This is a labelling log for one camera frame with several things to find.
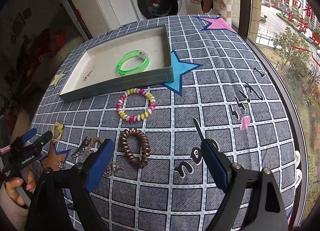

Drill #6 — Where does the green jewelry tray box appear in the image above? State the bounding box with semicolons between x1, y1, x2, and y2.
59;25;174;102

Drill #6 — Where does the brown spiral hair tie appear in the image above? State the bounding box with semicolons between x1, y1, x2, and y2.
119;128;151;169

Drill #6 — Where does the pink yellow beaded bracelet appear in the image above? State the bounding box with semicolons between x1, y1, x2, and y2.
116;88;156;123

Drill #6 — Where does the yellow cord bracelet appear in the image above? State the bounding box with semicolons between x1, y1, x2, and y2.
50;121;65;143

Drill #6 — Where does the tan braided bracelet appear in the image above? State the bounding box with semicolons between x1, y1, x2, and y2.
86;136;104;156

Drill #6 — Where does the silver metal hair clip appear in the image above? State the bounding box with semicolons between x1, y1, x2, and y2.
71;137;91;159

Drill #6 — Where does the person left hand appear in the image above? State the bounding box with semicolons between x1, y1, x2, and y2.
5;164;36;207

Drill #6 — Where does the green transparent bangle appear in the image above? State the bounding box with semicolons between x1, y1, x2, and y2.
116;50;150;76

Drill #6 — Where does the grey checkered tablecloth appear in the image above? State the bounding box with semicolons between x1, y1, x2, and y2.
31;15;296;230

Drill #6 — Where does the pink crystal brooch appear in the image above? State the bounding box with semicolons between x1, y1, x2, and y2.
104;162;124;177

